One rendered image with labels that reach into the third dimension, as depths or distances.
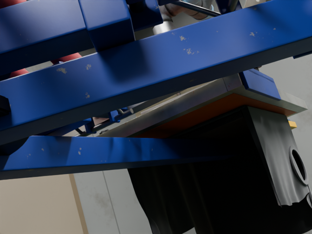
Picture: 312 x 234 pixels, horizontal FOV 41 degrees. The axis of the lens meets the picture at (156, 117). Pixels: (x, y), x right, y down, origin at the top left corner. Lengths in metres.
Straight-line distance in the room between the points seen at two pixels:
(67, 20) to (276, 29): 0.25
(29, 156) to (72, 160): 0.10
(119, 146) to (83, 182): 3.54
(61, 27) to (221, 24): 0.19
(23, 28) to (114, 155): 0.44
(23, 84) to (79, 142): 0.33
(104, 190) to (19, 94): 4.09
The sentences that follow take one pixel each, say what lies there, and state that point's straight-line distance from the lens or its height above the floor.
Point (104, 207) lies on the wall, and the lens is 4.52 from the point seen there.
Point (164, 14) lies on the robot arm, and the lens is 1.44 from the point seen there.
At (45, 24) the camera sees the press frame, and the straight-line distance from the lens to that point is 0.53.
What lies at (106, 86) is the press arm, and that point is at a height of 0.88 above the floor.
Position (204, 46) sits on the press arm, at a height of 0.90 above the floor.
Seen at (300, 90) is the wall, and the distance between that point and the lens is 4.13.
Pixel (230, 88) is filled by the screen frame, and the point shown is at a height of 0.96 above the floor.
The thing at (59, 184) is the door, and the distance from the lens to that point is 4.24.
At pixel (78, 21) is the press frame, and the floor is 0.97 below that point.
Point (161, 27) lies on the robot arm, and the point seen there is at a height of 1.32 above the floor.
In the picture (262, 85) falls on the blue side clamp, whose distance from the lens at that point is 1.11.
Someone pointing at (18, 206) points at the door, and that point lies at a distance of 4.00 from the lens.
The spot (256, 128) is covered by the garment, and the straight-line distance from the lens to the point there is 1.20.
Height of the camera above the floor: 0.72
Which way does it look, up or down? 13 degrees up
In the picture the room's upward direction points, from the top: 17 degrees counter-clockwise
